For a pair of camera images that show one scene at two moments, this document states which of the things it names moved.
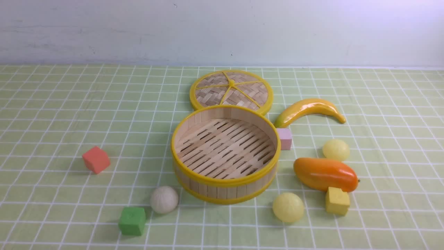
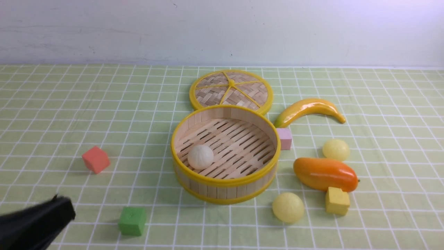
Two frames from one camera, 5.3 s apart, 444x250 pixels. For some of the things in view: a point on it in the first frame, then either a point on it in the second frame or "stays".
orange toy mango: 319,173 stays
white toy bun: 164,199 → 200,157
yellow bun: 288,207 stays
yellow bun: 336,149 stays
